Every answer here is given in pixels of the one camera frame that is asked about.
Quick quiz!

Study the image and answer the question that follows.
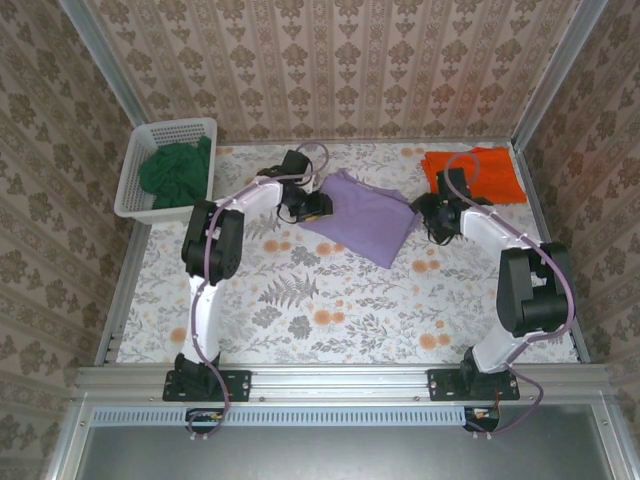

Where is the purple t-shirt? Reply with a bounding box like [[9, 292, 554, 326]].
[[298, 168, 421, 269]]

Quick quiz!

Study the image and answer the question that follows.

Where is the orange t-shirt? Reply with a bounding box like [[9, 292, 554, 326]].
[[422, 146, 529, 206]]

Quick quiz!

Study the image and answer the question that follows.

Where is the floral printed tablecloth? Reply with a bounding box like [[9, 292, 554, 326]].
[[115, 142, 581, 365]]

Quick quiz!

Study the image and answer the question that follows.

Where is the green t-shirt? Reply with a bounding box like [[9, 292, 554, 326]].
[[138, 135, 211, 210]]

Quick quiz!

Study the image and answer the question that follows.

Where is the white perforated plastic basket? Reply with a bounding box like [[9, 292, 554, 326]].
[[114, 118, 219, 226]]

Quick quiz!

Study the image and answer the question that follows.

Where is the grey metal panel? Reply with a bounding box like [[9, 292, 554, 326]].
[[74, 403, 617, 480]]

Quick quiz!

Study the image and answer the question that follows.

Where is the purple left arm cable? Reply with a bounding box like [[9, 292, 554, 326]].
[[187, 142, 330, 444]]

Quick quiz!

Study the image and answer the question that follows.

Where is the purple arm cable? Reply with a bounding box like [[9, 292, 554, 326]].
[[187, 142, 330, 444], [443, 152, 576, 442]]

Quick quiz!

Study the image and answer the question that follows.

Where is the aluminium frame rail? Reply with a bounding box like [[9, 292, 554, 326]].
[[74, 363, 612, 402], [514, 147, 591, 364], [93, 219, 147, 366]]

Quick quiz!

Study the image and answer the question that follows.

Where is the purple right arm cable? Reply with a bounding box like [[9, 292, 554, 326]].
[[443, 152, 576, 442]]

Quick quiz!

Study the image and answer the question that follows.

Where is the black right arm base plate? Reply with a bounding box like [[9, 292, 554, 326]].
[[427, 368, 521, 403]]

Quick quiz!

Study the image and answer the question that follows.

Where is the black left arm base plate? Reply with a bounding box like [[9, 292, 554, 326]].
[[162, 368, 253, 403]]

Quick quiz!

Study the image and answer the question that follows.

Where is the aluminium frame post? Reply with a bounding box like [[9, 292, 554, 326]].
[[58, 0, 152, 132], [512, 0, 610, 151]]

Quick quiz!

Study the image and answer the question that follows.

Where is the white slotted cable duct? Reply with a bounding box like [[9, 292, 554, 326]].
[[92, 405, 469, 427]]

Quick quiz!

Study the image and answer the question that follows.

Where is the small wired connector box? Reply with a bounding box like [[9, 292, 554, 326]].
[[463, 405, 502, 433], [185, 407, 235, 434]]

